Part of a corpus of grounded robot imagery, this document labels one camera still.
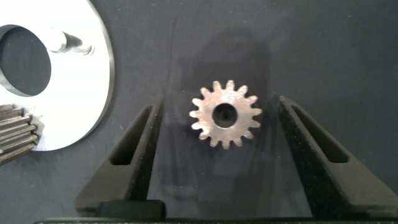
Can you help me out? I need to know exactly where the small steel planetary gear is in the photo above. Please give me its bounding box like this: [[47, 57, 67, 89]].
[[188, 79, 263, 151], [0, 104, 40, 166]]

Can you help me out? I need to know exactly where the round white carrier plate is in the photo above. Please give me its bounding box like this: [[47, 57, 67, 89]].
[[0, 0, 116, 152]]

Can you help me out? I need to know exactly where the dark rubber mat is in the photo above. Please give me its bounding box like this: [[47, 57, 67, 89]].
[[0, 0, 398, 224]]

